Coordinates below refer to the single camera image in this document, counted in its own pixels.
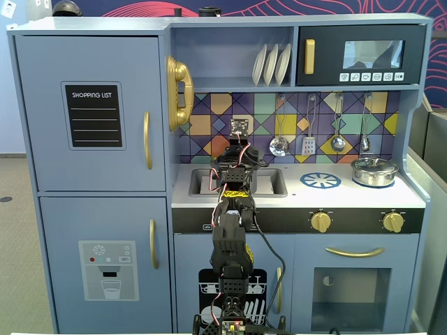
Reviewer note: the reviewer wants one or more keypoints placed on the round floor socket cover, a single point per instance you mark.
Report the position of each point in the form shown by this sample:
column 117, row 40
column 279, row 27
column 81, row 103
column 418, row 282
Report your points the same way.
column 5, row 199

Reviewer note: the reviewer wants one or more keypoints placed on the steel slotted spatula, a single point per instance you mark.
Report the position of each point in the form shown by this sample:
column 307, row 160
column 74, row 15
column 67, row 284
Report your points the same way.
column 308, row 146

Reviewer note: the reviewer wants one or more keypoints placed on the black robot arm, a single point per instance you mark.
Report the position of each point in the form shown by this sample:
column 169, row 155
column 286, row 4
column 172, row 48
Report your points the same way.
column 228, row 244

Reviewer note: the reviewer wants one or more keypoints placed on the grey sink basin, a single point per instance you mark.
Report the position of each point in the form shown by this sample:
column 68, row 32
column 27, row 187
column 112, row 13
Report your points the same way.
column 276, row 183

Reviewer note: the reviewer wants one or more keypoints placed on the blue oven door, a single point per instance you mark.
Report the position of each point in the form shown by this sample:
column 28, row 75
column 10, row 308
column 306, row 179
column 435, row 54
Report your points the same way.
column 304, row 279

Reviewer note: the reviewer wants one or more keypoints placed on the black dishwasher rack sticker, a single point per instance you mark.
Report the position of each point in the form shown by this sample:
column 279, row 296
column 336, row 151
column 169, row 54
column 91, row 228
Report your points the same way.
column 256, row 279

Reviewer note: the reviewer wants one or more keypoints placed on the gold stove knob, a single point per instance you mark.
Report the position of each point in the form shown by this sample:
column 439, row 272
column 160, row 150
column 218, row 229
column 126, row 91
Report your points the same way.
column 321, row 222
column 393, row 222

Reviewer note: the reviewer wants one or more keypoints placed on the black shopping list chalkboard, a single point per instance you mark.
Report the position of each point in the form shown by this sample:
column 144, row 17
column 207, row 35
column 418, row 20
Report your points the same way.
column 93, row 117

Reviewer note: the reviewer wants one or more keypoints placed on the black helmet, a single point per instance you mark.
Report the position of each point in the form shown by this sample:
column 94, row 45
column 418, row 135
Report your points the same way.
column 67, row 7

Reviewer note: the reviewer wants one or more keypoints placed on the blue burner print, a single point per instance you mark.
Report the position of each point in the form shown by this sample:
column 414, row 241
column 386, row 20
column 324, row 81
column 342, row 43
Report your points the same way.
column 320, row 180

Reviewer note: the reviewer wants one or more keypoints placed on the steel slotted skimmer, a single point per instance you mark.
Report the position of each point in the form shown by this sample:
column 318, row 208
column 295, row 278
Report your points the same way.
column 279, row 146

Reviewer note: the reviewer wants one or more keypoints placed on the black table clamp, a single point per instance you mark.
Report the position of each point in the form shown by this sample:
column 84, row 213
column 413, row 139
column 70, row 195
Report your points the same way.
column 197, row 324
column 282, row 322

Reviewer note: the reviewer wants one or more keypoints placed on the small wrist camera board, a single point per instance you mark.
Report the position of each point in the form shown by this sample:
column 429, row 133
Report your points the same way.
column 239, row 126

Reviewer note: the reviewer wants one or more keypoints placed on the white wall outlet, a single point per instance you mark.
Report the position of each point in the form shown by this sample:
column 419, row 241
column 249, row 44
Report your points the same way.
column 7, row 7

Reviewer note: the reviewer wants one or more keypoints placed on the green controller board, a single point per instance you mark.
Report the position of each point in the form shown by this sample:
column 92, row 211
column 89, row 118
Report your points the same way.
column 231, row 327

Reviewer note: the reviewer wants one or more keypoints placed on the blue fridge door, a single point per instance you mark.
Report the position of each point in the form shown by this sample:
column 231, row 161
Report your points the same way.
column 42, row 104

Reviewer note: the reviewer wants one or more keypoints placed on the blue toy kitchen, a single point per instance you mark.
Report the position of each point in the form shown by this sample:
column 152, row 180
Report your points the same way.
column 188, row 38

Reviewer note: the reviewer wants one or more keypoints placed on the steel pot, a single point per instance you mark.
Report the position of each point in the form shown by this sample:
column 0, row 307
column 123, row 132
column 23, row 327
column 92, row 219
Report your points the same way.
column 373, row 178

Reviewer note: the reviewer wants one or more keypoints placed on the steel pot lid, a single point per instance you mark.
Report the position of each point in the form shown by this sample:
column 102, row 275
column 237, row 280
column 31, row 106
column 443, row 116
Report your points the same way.
column 373, row 163

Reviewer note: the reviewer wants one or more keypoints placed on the steel ladle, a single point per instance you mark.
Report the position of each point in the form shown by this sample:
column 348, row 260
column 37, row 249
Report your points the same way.
column 337, row 143

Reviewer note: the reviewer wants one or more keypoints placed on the blue freezer door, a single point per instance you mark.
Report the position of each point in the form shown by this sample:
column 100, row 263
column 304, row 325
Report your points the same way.
column 70, row 223

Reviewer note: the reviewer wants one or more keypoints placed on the black cylinder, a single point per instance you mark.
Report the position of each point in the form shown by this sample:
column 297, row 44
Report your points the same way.
column 209, row 12

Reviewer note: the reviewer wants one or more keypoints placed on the gold toy telephone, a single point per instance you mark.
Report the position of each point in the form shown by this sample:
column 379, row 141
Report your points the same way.
column 179, row 73

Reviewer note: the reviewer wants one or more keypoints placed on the grey partition cabinet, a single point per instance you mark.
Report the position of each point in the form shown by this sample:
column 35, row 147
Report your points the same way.
column 429, row 181

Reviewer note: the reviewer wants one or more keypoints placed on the blue dishwasher door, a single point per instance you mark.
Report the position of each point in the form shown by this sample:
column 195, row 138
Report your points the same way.
column 188, row 254

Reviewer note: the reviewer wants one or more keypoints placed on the colourful tile backsplash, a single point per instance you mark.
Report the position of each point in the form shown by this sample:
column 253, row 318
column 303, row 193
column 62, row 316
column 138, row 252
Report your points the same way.
column 209, row 115

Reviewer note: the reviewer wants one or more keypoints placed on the grey water dispenser sticker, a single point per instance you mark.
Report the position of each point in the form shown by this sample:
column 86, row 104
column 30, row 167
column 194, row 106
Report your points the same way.
column 91, row 289

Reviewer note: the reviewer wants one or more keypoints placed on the white toy plate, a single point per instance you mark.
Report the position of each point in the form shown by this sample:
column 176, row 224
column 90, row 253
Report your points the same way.
column 270, row 66
column 283, row 64
column 259, row 66

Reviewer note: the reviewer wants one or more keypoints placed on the black microwave door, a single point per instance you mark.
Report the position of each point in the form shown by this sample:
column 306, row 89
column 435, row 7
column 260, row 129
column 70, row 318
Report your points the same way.
column 324, row 52

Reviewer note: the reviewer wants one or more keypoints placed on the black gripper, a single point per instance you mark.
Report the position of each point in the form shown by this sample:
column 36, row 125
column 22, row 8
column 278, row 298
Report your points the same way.
column 240, row 155

